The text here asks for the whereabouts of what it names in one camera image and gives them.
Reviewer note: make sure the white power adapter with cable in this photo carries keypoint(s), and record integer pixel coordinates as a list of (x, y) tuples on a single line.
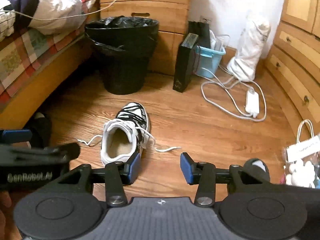
[(242, 100)]

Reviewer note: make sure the wooden drawer dresser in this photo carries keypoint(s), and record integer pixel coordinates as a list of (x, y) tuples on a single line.
[(293, 63)]

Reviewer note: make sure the light blue plastic bin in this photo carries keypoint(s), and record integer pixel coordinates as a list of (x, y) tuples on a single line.
[(207, 61)]

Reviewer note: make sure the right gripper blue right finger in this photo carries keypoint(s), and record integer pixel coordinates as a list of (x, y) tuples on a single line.
[(192, 171)]

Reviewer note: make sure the white plastic bag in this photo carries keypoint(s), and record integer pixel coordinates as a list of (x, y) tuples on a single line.
[(251, 43)]

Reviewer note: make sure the white paper shopping bag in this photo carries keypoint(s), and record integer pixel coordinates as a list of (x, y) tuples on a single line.
[(302, 160)]

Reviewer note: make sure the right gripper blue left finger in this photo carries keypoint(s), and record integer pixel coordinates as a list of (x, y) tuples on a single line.
[(127, 171)]

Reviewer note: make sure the plaid bed sheet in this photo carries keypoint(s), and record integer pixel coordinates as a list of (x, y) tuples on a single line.
[(24, 52)]

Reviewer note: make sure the white black laced sneaker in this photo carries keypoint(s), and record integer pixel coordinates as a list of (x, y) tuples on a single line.
[(126, 134)]

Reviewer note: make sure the black gift bag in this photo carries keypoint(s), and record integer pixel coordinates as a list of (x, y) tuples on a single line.
[(198, 35)]

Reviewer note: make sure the wooden nightstand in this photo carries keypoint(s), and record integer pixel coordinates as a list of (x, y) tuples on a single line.
[(173, 24)]

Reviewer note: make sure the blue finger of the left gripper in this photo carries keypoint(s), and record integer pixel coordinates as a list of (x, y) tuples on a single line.
[(15, 136)]

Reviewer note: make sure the black lined trash bin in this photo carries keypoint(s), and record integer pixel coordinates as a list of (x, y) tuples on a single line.
[(123, 47)]

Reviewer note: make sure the crumpled blanket on bed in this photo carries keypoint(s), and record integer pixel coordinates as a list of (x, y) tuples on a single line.
[(46, 16)]

